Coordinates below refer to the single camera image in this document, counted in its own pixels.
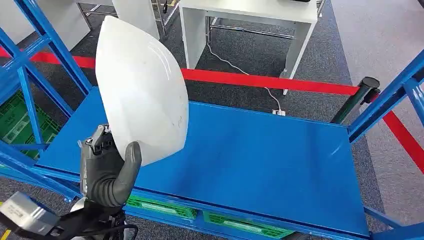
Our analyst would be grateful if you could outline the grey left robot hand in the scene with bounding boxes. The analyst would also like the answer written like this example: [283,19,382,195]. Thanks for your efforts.
[78,124,143,208]

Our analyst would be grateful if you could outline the white curved plastic shell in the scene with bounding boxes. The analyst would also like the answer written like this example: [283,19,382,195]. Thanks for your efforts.
[95,14,190,167]

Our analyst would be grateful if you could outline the green crate with label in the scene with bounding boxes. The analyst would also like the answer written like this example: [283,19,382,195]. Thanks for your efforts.
[125,194,199,220]
[202,211,295,240]

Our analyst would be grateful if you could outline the green plastic mesh crate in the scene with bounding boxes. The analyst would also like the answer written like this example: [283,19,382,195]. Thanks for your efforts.
[0,91,62,161]

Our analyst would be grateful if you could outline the blue steel shelf rack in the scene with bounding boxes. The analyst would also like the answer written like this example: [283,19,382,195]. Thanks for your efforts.
[0,28,84,203]
[13,0,424,240]

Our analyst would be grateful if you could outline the white cabinet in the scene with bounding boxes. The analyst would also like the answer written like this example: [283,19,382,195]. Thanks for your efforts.
[0,0,91,51]

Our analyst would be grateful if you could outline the white desk side panel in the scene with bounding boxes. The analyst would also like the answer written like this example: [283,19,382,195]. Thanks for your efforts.
[111,0,161,41]

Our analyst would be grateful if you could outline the red barrier belt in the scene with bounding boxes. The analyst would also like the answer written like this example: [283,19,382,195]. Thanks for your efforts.
[0,46,360,97]
[382,110,424,175]

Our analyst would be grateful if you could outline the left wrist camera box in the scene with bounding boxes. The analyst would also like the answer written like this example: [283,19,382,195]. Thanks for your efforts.
[0,191,62,238]

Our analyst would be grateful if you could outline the white desk with chrome frame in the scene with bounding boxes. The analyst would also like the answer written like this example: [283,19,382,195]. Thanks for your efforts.
[178,0,327,96]

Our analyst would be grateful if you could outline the white floor cable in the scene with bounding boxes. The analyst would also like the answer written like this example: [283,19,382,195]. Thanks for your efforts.
[206,43,282,112]

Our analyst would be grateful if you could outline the black stanchion post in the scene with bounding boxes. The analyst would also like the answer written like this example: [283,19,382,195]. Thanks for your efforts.
[330,76,381,125]

